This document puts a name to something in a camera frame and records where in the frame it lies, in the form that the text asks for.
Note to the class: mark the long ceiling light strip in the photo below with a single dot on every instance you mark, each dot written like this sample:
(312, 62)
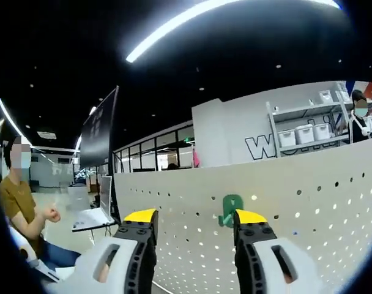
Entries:
(204, 32)

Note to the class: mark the white ceiling air conditioner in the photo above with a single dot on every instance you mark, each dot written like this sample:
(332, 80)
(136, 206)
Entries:
(46, 134)

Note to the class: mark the dark hanging banner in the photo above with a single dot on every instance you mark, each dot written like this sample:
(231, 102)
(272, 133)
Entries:
(98, 128)

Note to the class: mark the white cabinet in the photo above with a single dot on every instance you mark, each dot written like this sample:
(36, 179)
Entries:
(79, 197)

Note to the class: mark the grey perforated mounting plate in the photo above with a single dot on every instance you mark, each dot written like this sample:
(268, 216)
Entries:
(296, 199)

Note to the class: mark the pink cloth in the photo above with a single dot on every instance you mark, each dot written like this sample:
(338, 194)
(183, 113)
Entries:
(197, 157)

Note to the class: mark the white chair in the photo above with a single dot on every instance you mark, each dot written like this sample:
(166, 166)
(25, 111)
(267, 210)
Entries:
(46, 271)

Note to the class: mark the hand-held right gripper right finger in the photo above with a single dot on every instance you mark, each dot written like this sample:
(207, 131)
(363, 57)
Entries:
(256, 245)

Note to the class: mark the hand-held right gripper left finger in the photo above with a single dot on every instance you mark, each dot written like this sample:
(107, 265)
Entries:
(134, 245)

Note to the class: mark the group of white storage bins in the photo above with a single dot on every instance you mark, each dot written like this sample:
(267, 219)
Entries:
(305, 133)

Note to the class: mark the computer monitor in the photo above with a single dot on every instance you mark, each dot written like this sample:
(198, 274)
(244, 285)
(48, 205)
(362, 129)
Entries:
(106, 196)

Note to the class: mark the grey metal shelf rack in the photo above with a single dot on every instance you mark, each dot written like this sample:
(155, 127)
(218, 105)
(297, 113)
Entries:
(302, 109)

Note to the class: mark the green hook assembly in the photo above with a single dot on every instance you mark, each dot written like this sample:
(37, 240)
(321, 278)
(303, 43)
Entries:
(230, 203)

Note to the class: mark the short ceiling light strip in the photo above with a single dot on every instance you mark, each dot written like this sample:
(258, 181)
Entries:
(78, 144)
(92, 110)
(8, 118)

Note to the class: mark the white side table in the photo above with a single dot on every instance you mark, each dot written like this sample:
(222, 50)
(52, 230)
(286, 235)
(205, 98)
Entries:
(92, 219)

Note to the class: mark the green exit sign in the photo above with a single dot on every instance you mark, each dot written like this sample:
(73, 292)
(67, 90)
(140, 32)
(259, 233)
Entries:
(187, 140)

